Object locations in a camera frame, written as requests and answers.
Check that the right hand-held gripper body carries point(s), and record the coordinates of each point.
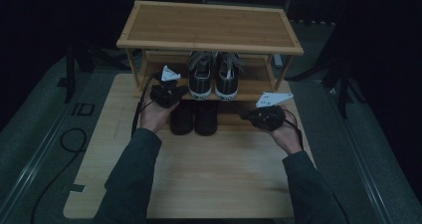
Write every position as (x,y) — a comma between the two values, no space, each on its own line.
(268,117)

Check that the black slip-on shoe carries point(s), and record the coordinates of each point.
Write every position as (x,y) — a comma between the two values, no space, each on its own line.
(181,119)
(206,119)

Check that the black metal stand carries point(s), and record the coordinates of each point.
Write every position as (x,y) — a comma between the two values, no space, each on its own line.
(69,78)
(343,94)

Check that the pale grey block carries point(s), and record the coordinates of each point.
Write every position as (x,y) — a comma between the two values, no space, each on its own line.
(277,61)

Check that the grey floor rail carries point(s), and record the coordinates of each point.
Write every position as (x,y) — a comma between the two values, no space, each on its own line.
(361,151)
(36,157)

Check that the wooden shoe rack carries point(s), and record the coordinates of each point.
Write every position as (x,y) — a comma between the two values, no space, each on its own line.
(209,25)

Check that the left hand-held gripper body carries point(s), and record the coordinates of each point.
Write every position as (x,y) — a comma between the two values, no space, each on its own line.
(167,94)

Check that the person's right hand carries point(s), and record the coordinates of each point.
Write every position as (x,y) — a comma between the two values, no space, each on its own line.
(288,134)

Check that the person's left hand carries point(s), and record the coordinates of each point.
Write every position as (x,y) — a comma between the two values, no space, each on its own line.
(154,117)

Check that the black white canvas sneaker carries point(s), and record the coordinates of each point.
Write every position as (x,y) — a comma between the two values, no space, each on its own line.
(228,81)
(200,81)

